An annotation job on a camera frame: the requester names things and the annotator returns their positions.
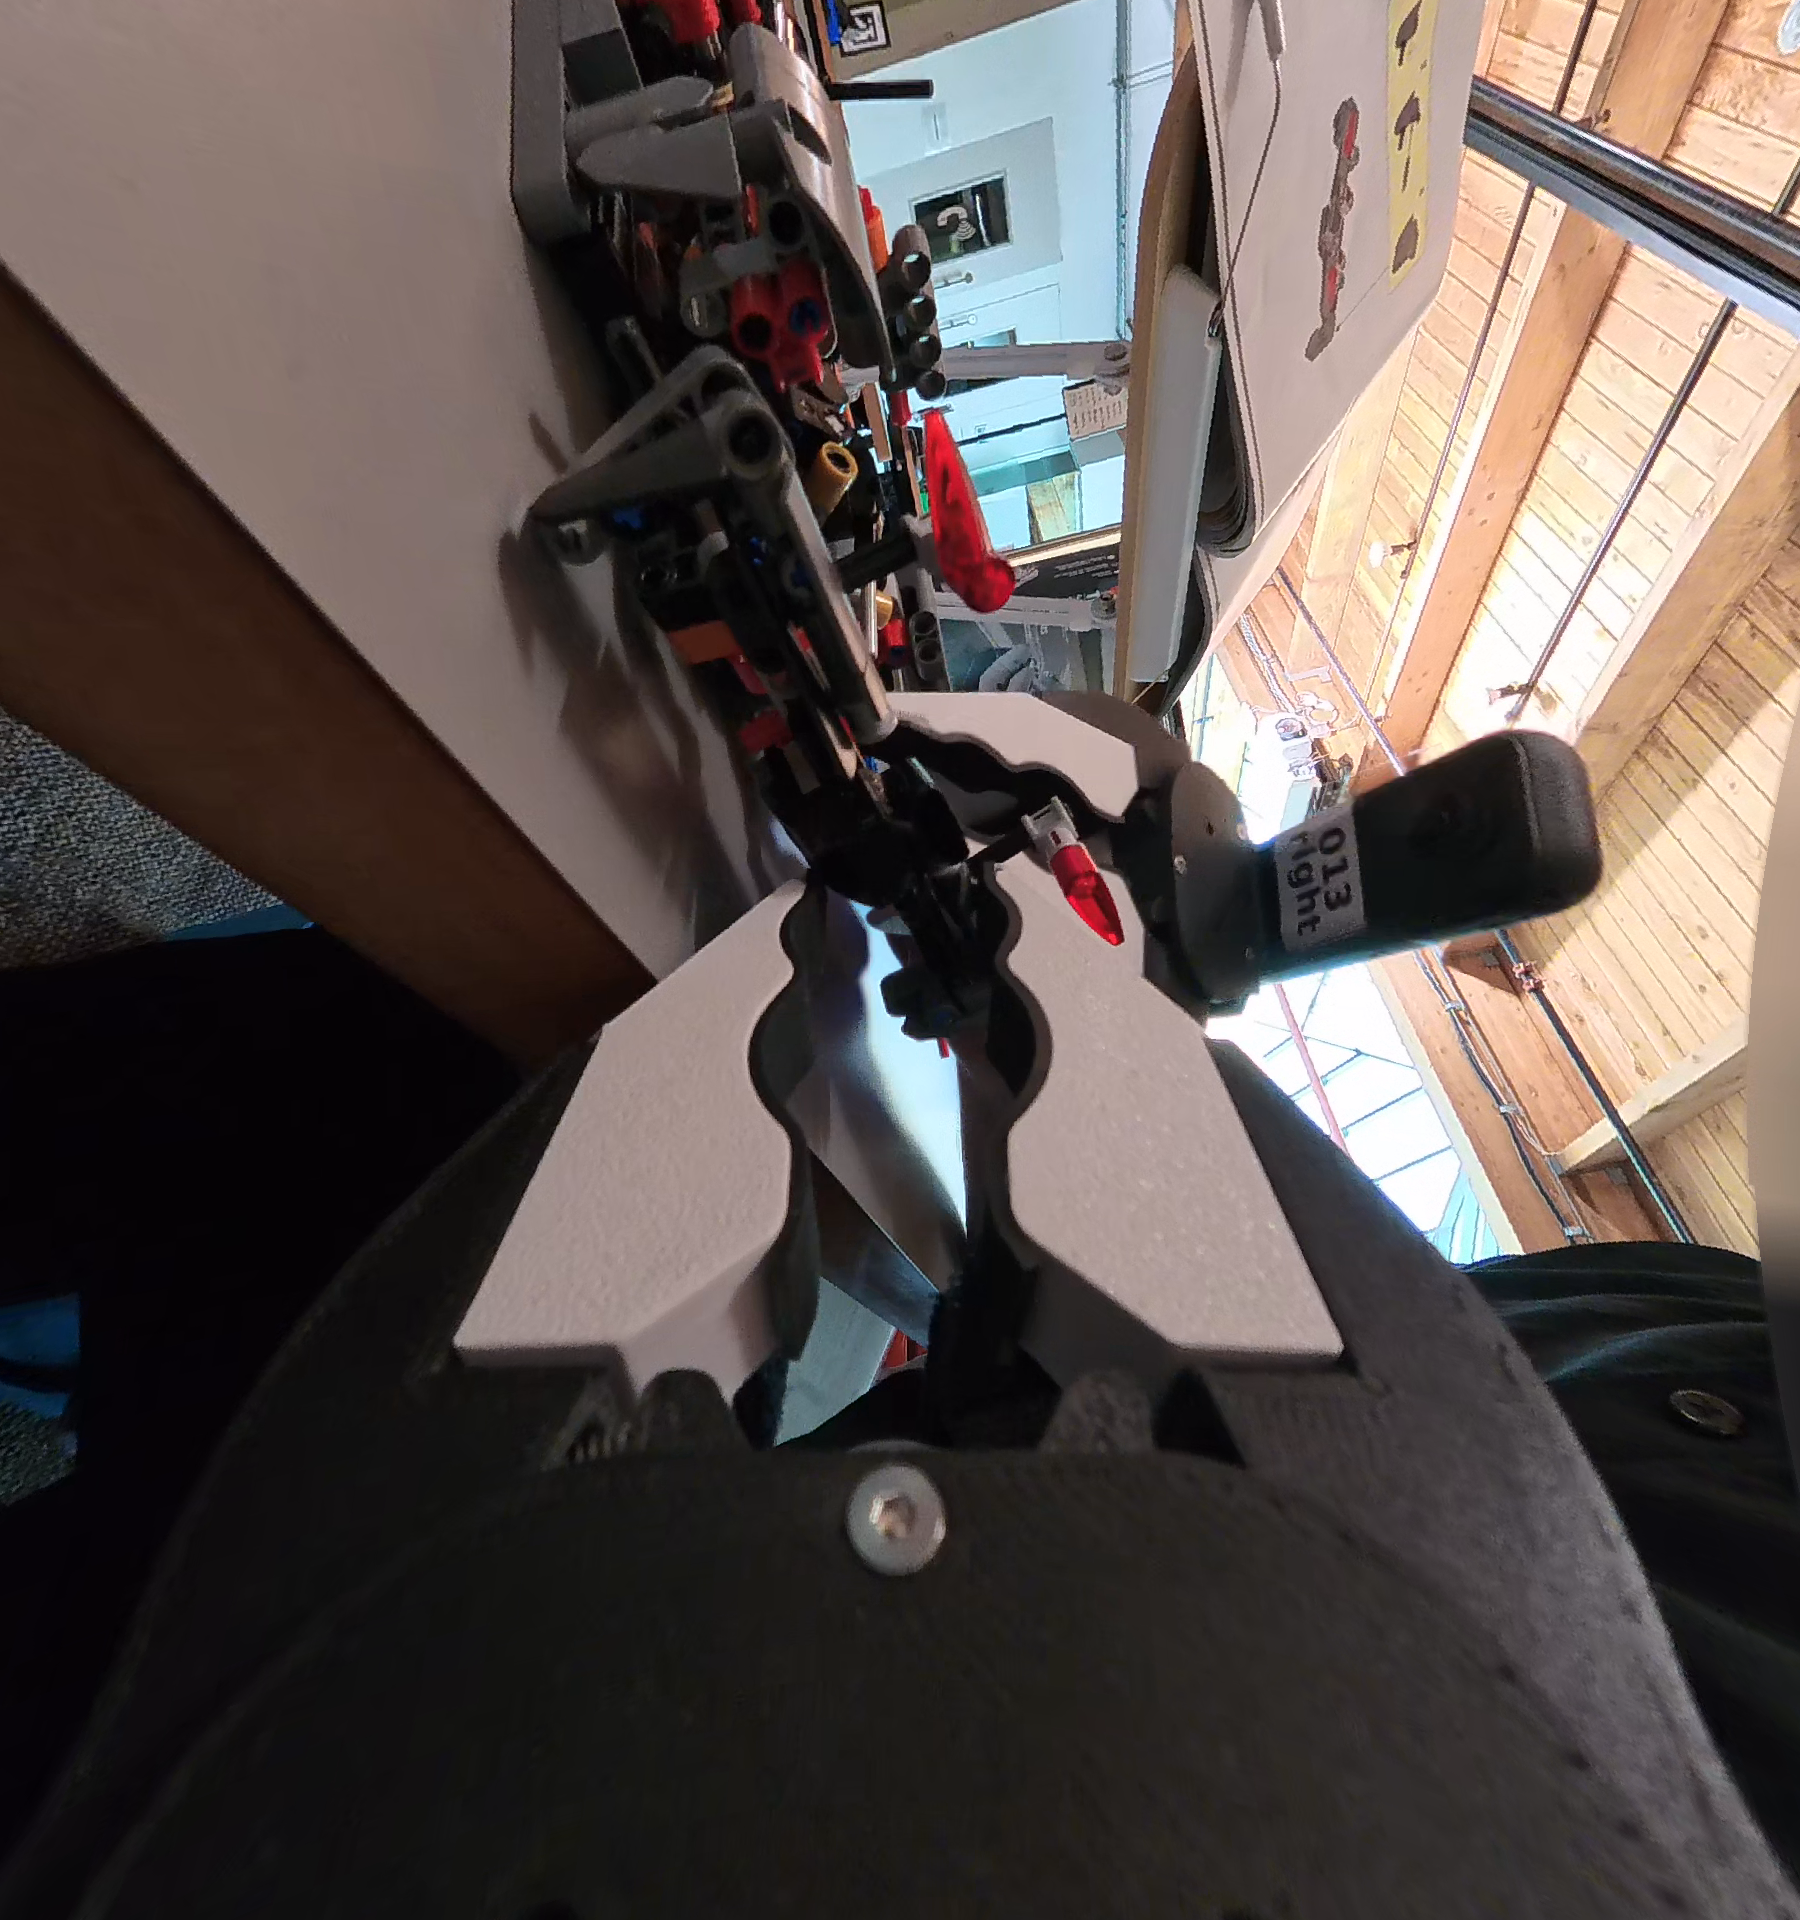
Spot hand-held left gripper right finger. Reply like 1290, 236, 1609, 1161
981, 865, 1348, 1430

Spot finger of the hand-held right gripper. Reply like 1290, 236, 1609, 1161
885, 689, 1148, 825

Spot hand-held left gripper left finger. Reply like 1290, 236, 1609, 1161
453, 877, 827, 1419

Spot multicoloured lego car model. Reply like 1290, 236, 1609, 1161
504, 0, 1131, 1048

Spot lego instruction booklet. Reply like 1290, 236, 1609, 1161
1185, 0, 1492, 560

